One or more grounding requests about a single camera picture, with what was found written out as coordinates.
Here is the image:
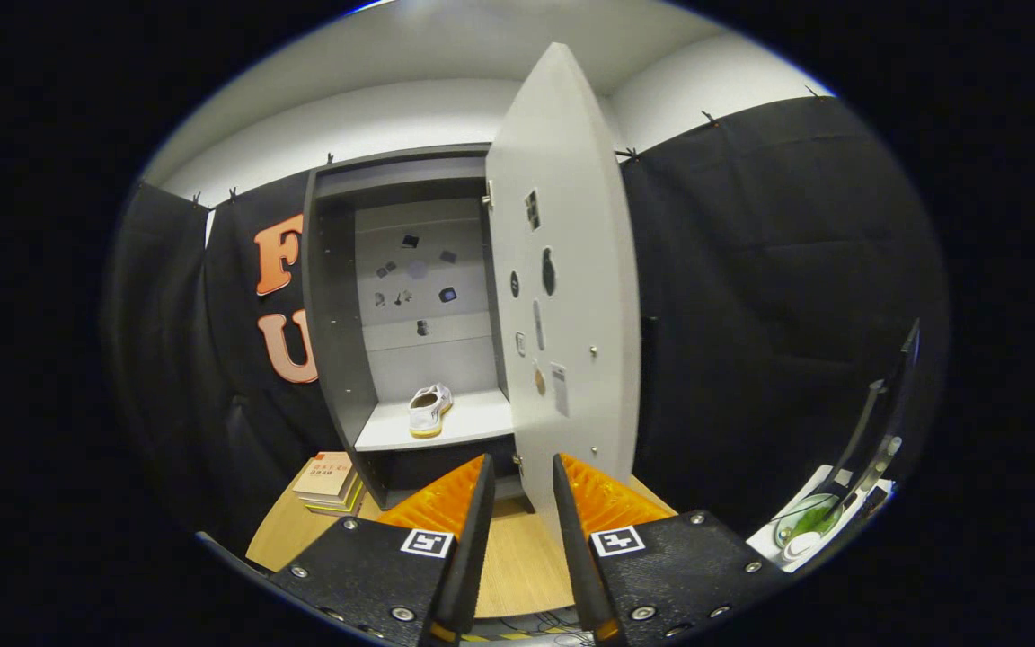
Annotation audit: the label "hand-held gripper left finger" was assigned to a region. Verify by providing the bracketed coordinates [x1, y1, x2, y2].
[268, 452, 495, 646]

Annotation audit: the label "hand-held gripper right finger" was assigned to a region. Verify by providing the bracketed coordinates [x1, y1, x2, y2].
[552, 452, 788, 644]

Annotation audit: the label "white canvas shoe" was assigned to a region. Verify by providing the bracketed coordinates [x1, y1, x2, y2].
[407, 384, 455, 439]

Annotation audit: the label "dark grey shoe cabinet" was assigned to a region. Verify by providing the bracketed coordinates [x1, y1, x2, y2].
[302, 144, 536, 511]

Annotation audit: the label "grey book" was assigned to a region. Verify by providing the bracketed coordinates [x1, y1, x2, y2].
[306, 487, 366, 518]

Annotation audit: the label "yellow edged book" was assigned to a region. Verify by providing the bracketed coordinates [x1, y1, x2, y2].
[302, 476, 361, 510]

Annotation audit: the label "small white round object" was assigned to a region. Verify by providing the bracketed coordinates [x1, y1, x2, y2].
[783, 530, 828, 563]

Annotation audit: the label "glass bowl green contents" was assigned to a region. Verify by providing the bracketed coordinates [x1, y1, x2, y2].
[771, 492, 845, 551]

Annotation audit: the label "black backdrop cloth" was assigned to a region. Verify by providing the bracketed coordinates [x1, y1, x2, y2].
[104, 94, 950, 558]

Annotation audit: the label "black floor cable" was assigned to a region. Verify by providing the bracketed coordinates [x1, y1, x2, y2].
[482, 609, 595, 643]

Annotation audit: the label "dark metal frame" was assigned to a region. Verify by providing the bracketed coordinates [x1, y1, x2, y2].
[827, 319, 923, 531]

